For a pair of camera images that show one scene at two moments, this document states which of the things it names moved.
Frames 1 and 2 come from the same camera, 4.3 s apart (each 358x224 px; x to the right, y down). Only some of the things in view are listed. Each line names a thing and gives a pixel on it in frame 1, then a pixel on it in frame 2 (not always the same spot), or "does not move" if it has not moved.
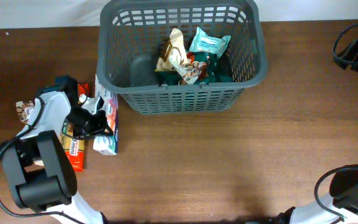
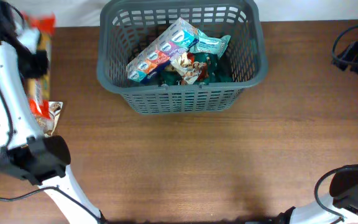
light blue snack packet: (203, 43) does not move
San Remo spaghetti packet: (73, 147) -> (39, 88)
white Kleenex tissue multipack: (107, 145) -> (178, 37)
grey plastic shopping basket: (130, 37) does not move
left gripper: (100, 127) -> (42, 71)
